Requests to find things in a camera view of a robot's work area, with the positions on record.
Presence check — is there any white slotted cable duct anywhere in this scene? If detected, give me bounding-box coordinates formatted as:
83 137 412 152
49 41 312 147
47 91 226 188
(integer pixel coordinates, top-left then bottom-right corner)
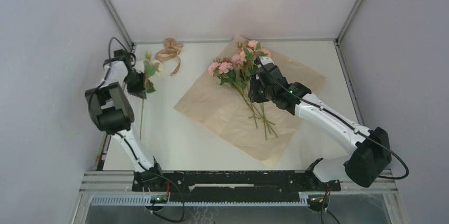
91 194 310 207

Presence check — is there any pink rose stem bunch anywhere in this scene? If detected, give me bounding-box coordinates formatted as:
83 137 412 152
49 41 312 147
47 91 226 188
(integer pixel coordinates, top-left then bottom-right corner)
207 58 278 137

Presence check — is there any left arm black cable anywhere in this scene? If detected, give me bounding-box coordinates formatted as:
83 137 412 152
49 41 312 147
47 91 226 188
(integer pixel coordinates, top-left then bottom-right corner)
87 36 186 224

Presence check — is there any white rose stem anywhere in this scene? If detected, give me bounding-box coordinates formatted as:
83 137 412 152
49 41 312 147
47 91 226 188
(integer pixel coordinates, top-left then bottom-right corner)
139 51 161 139

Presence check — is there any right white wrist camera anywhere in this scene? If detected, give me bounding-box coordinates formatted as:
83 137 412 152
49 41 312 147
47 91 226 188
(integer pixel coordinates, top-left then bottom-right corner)
258 56 274 68

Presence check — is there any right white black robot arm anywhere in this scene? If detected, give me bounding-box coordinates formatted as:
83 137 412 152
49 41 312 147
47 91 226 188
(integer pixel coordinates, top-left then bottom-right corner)
249 63 392 190

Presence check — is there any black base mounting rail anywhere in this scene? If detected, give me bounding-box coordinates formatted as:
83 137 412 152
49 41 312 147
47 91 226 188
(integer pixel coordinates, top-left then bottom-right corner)
132 170 341 202

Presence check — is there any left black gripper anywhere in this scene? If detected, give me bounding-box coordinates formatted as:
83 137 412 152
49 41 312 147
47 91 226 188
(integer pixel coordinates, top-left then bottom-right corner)
123 70 146 99

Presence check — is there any tan ribbon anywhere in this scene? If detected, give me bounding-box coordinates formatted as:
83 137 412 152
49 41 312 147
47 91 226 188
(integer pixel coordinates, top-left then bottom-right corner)
155 38 184 76

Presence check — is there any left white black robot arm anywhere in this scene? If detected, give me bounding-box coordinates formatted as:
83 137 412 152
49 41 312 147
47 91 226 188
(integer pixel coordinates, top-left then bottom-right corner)
85 49 166 191

